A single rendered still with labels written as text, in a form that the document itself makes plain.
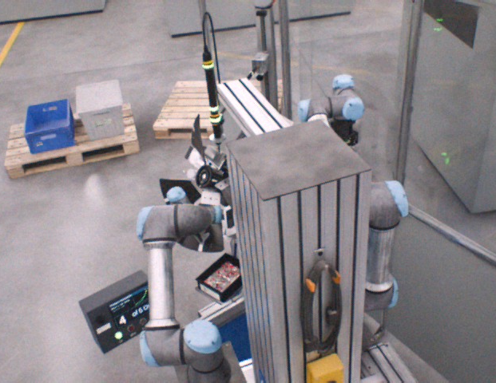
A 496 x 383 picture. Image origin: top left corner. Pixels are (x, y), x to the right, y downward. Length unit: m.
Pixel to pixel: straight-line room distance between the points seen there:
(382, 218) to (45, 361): 2.51
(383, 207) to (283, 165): 0.58
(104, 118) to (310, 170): 4.20
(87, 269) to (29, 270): 0.44
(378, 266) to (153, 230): 0.76
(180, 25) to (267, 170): 6.76
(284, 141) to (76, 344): 2.66
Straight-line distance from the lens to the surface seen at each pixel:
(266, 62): 2.90
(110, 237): 4.38
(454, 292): 2.84
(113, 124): 5.31
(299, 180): 1.15
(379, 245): 1.83
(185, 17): 7.86
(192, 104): 5.72
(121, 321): 2.12
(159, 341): 1.89
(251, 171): 1.19
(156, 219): 1.90
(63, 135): 5.34
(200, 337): 1.86
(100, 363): 3.56
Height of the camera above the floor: 2.69
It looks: 36 degrees down
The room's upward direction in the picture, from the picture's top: 6 degrees counter-clockwise
